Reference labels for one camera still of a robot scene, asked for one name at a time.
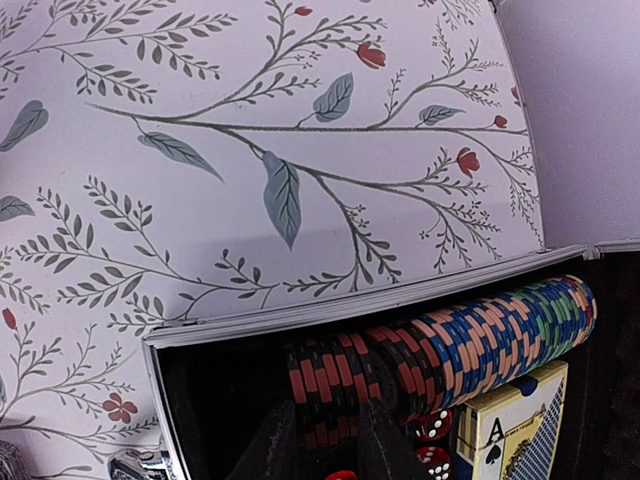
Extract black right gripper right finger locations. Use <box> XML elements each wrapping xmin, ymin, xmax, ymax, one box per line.
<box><xmin>357</xmin><ymin>399</ymin><xmax>430</xmax><ymax>480</ymax></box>

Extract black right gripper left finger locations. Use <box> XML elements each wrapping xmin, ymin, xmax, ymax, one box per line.
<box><xmin>226</xmin><ymin>400</ymin><xmax>298</xmax><ymax>480</ymax></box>

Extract red dice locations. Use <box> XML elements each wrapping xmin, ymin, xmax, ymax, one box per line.
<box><xmin>408</xmin><ymin>409</ymin><xmax>454</xmax><ymax>443</ymax></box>

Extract aluminium poker chip case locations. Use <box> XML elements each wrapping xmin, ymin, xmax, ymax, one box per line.
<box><xmin>108</xmin><ymin>239</ymin><xmax>639</xmax><ymax>479</ymax></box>

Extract row of poker chips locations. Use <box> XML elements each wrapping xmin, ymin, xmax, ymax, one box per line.
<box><xmin>284</xmin><ymin>275</ymin><xmax>597</xmax><ymax>450</ymax></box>

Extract boxed playing card deck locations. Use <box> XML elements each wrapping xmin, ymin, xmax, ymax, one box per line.
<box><xmin>452</xmin><ymin>360</ymin><xmax>568</xmax><ymax>480</ymax></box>

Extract floral white table cloth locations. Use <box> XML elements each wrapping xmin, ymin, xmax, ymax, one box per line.
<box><xmin>1</xmin><ymin>1</ymin><xmax>543</xmax><ymax>479</ymax></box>

